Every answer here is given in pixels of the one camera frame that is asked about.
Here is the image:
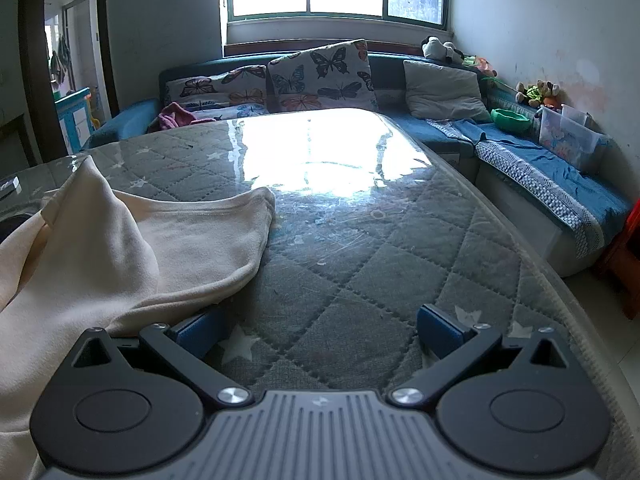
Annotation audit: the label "upright butterfly print pillow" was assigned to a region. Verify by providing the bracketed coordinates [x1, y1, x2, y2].
[266, 39, 378, 114]

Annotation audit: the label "grey pillow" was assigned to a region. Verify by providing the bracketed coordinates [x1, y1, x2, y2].
[402, 60, 493, 123]

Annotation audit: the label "round induction cooktop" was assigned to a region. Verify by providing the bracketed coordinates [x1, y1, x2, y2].
[0, 212, 48, 245]

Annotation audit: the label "blue corner sofa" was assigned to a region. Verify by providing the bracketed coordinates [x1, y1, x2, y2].
[82, 52, 633, 278]

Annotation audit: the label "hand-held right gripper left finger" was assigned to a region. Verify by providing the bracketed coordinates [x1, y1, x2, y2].
[70, 305, 252, 407]

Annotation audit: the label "cream knit garment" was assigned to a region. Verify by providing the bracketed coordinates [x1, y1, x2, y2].
[0, 156, 277, 480]

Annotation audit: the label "blue sofa cover cloth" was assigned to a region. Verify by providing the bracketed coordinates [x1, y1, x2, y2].
[425, 117, 633, 261]

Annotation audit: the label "flat butterfly print pillow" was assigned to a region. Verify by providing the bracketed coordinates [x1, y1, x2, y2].
[164, 65, 268, 111]

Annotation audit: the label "green bowl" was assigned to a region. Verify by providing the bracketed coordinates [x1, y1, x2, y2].
[490, 108, 533, 133]

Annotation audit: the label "hanging clothes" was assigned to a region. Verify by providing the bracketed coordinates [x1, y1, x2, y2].
[50, 35, 73, 86]

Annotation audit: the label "pink cloth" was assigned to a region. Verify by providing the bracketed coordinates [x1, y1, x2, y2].
[157, 102, 198, 133]

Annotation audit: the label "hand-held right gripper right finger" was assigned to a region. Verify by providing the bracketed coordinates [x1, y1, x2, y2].
[389, 304, 571, 407]

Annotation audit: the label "light blue cabinet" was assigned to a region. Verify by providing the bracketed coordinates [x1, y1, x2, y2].
[54, 87, 98, 153]

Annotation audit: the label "dark wooden door frame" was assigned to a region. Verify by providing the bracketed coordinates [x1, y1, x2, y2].
[17, 0, 121, 166]

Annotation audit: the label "pink green plush toy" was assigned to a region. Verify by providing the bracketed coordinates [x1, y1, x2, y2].
[462, 55, 496, 78]

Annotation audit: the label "clear plastic storage box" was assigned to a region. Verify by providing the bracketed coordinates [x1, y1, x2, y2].
[537, 104, 613, 173]

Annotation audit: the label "red plastic stool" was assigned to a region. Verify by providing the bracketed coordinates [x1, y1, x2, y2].
[597, 210, 640, 321]

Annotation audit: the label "dark wooden sideboard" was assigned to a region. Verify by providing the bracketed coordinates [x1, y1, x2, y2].
[0, 112, 40, 176]

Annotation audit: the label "white butterfly print cloth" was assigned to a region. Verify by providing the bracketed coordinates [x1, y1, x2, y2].
[190, 103, 271, 122]

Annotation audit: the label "panda plush toy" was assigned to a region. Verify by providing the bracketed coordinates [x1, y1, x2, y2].
[421, 36, 466, 66]

